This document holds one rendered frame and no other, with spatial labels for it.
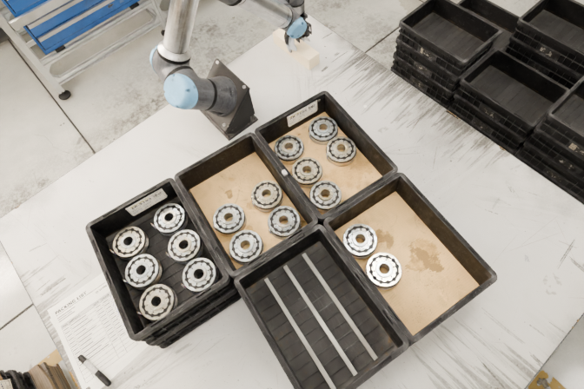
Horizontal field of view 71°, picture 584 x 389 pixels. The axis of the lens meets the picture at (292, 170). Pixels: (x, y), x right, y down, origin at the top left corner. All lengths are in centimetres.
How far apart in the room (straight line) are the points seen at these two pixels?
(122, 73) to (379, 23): 183
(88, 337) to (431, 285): 108
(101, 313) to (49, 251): 33
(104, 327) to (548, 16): 247
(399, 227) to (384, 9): 216
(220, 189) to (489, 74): 156
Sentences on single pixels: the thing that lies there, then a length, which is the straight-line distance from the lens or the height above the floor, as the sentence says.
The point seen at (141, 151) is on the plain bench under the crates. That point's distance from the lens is 176.
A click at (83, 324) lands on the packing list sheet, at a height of 70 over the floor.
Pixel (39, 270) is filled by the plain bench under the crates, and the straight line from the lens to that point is 172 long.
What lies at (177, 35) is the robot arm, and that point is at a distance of 147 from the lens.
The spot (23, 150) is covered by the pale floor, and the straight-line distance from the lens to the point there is 308.
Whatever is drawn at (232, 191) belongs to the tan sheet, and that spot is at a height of 83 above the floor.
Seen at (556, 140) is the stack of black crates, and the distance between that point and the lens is 211.
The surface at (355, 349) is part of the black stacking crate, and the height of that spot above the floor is 83.
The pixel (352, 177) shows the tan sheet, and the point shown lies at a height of 83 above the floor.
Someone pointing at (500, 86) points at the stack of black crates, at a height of 38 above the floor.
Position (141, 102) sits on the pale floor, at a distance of 290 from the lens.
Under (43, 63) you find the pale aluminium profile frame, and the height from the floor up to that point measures 30.
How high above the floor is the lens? 205
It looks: 60 degrees down
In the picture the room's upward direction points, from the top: 9 degrees counter-clockwise
